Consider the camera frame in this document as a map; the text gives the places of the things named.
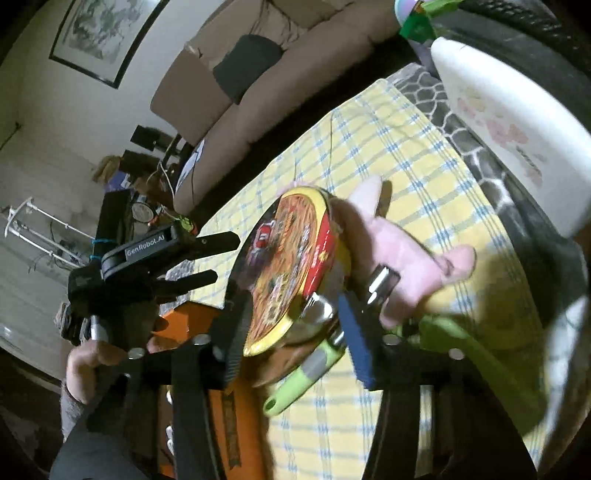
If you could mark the yellow checked tablecloth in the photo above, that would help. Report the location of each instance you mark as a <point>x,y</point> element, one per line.
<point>369,152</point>

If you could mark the purple disc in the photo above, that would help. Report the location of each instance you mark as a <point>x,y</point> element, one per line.
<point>406,10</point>

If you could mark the pink plush toy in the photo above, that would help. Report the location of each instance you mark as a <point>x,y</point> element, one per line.
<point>406,263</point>

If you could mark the dark cushion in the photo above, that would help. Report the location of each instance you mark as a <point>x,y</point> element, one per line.
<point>244,69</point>

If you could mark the green packet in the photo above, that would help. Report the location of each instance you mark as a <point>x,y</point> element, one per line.
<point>425,23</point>

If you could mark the black tyre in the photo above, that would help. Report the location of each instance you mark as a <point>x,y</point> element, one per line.
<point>531,27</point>

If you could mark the person's left hand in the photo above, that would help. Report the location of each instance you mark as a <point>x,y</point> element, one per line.
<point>87,367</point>

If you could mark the orange box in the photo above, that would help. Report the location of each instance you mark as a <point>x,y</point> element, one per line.
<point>249,438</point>

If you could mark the dark side table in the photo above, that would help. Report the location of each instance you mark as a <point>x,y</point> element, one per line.
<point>115,207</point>

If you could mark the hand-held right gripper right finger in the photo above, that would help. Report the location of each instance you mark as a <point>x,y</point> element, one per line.
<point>356,341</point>

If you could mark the instant noodle bowl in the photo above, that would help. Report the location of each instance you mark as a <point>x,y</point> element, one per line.
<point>286,258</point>

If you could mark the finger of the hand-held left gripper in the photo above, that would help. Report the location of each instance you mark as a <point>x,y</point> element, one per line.
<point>189,282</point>
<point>217,242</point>

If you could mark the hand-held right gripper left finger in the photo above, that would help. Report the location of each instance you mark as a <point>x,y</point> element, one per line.
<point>236,337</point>

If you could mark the white drying rack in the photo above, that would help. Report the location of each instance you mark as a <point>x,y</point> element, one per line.
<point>18,217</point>

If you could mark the grey patterned mat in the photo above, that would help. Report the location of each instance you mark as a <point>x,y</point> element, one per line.
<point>489,184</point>

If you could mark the black speaker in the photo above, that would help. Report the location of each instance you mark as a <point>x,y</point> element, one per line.
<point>144,137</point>

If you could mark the white floral box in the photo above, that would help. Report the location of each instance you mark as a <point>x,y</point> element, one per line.
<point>498,101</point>

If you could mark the person's left forearm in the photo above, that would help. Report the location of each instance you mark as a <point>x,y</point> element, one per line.
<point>74,427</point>

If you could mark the framed picture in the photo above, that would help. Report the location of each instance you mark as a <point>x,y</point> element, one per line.
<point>101,32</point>

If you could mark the beige sofa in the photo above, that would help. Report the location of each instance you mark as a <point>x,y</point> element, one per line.
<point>258,120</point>

